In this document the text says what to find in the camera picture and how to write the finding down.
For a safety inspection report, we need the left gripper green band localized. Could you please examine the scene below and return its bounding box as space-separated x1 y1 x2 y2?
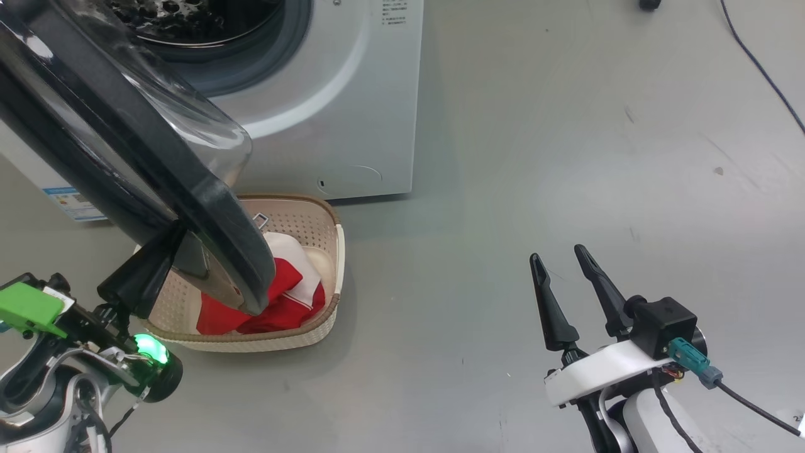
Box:
0 226 189 379

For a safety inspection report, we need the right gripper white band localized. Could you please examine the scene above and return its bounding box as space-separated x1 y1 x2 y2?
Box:
530 244 677 453

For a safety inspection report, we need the black washing machine door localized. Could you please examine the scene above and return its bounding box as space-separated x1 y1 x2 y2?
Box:
0 0 277 316

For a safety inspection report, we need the red and white garment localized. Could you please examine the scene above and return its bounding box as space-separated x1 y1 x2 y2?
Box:
196 232 326 336

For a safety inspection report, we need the cream perforated basket brown rim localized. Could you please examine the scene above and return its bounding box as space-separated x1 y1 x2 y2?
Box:
135 194 345 353

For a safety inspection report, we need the white front-load washing machine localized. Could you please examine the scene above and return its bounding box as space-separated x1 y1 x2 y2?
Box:
0 0 425 222

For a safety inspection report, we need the blue energy label sticker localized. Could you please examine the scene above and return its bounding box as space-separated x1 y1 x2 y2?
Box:
42 187 108 222

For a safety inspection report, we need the right camera cable teal connector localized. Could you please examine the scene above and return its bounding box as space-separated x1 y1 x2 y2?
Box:
668 337 805 438

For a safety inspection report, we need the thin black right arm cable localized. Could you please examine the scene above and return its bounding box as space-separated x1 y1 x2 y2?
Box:
651 371 702 453

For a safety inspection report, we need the black floor cable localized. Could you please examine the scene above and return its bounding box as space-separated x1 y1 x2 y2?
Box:
720 0 805 134

